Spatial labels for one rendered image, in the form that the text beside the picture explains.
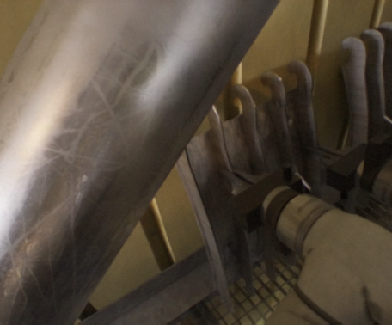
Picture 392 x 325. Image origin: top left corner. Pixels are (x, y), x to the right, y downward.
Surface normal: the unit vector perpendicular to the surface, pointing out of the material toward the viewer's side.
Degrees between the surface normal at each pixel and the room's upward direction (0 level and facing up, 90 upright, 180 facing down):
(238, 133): 62
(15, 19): 90
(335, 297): 42
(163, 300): 0
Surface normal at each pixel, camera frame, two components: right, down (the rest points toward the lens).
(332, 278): -0.73, -0.29
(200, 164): 0.44, 0.15
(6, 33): 0.54, 0.53
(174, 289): -0.11, -0.73
